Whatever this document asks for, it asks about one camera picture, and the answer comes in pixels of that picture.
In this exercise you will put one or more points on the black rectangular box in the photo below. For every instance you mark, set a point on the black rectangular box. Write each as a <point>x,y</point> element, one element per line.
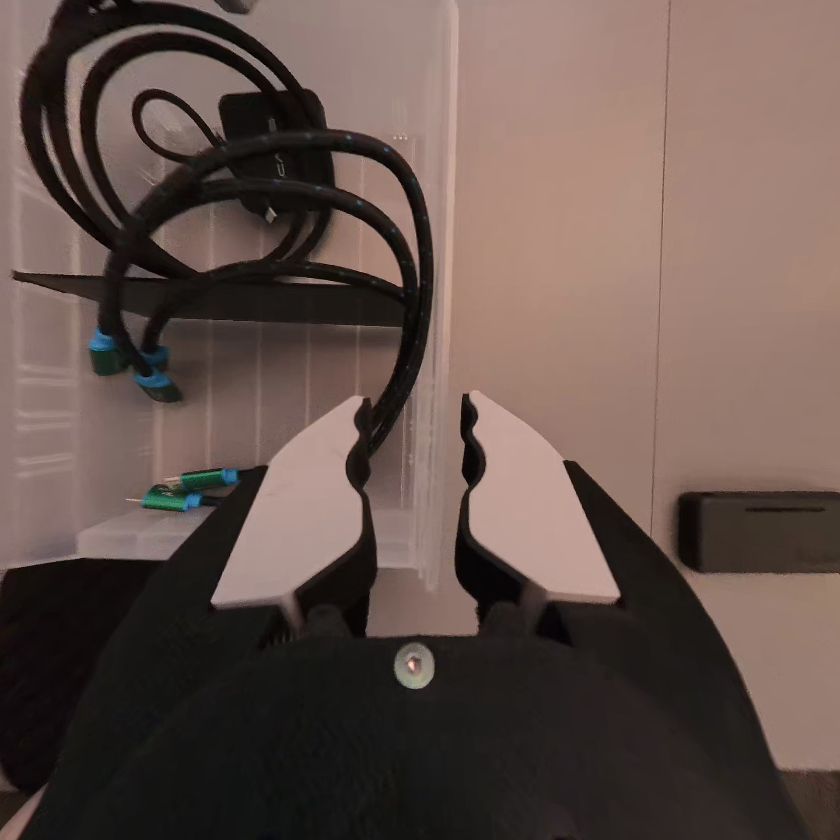
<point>754,531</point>

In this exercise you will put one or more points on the black bin divider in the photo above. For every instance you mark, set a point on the black bin divider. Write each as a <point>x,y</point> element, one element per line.
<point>262,305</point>

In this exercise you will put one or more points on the clear plastic bin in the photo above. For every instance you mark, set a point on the clear plastic bin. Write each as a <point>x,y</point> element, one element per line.
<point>295,367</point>

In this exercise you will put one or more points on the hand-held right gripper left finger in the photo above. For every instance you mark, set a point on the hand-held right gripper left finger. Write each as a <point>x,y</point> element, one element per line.
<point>295,525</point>

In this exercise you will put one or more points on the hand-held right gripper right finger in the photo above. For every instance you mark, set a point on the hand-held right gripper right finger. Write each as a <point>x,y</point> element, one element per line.
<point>538,525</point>

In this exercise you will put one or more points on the black square adapter hub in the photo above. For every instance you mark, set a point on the black square adapter hub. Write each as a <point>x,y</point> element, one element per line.
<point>275,131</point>

